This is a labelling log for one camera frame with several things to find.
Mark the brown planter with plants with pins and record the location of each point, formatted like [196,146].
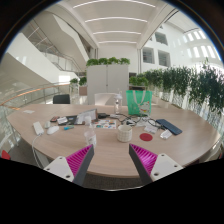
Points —
[138,81]

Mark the clear plastic water bottle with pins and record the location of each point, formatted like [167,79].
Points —
[90,137]

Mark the small white packet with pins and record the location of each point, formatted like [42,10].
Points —
[165,134]

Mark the small teal tube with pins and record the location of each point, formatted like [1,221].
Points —
[68,127]

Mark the flat round red coaster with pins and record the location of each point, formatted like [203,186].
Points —
[146,137]

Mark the black chair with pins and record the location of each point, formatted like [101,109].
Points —
[61,99]

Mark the row of green hedge plants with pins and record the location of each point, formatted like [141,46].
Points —
[200,86]

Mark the white printed booklet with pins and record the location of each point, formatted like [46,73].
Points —
[86,116]

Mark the white labelled card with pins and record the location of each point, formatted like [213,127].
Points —
[62,120]

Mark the tall clear spray bottle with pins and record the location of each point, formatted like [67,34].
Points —
[118,105]

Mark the small white case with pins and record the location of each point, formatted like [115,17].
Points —
[47,124]

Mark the white grid-pattern mug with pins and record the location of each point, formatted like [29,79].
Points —
[124,134]

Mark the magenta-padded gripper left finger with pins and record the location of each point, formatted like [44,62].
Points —
[63,166]

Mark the black notebook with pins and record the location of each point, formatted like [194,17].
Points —
[71,119]

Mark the green tote bag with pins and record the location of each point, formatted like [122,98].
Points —
[138,103]

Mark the white paper card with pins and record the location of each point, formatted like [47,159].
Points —
[28,111]

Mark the dark blue keyboard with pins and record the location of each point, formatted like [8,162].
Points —
[169,126]

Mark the white computer mouse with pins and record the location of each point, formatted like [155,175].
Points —
[52,130]

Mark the red and black phone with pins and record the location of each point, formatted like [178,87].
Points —
[54,118]

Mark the white planter with plants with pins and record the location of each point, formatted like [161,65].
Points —
[81,85]

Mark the colourful sticker sheet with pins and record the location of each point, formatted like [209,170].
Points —
[106,124]

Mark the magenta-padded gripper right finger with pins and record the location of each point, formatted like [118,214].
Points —
[160,165]

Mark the white cabinet with plants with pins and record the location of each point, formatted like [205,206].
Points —
[107,81]

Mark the white power strip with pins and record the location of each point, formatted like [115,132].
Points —
[38,128]

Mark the red chair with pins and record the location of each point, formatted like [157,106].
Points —
[4,155]

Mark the black charger block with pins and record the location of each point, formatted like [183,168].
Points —
[102,115]

